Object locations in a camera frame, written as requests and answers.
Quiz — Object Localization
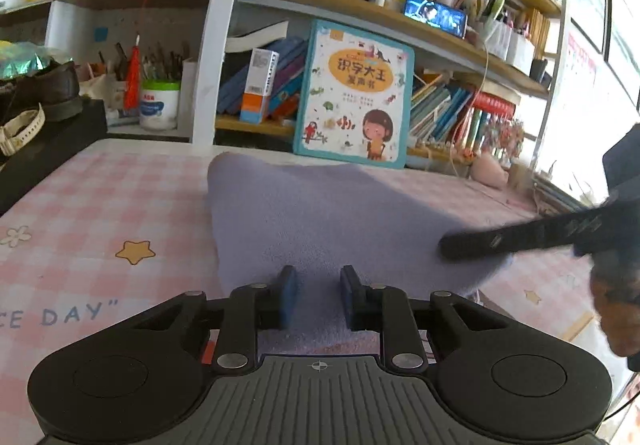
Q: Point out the iridescent green wrapping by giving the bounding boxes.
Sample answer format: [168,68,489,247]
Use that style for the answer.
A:
[0,41,73,81]

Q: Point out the cream wrist watch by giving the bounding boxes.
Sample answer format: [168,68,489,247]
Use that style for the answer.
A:
[0,105,46,158]

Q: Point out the black box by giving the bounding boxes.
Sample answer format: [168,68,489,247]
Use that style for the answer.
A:
[0,98,107,214]

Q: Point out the purple and pink sweater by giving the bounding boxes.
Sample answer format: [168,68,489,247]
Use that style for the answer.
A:
[207,153,506,354]

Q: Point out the white charging cable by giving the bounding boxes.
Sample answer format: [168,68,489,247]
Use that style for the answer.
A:
[449,31,494,178]

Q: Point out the pink plush toy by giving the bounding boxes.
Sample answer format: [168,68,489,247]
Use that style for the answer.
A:
[470,152,509,189]

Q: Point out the white orange medicine box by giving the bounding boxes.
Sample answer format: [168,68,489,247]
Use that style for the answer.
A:
[240,48,279,124]

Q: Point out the white tub green lid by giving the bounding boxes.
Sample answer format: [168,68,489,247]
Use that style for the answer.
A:
[139,80,180,131]

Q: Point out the colourful paper stars jar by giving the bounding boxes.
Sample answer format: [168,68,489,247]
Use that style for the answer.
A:
[480,118,525,162]

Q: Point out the red tassel ornament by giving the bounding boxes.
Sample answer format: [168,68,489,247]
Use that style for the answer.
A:
[124,35,141,111]

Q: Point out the smartphone showing video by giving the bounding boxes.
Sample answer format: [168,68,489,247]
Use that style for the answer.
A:
[404,0,468,38]

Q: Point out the red thick dictionary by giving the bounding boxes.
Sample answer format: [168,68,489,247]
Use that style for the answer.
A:
[473,92,516,120]

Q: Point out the white bookshelf frame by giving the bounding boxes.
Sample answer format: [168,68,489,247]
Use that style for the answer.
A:
[0,0,572,166]

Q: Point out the children's picture book teal border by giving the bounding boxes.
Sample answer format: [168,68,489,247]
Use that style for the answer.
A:
[293,19,414,168]

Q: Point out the pink checkered table mat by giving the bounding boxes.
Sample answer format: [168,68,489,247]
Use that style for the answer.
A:
[1,139,629,444]

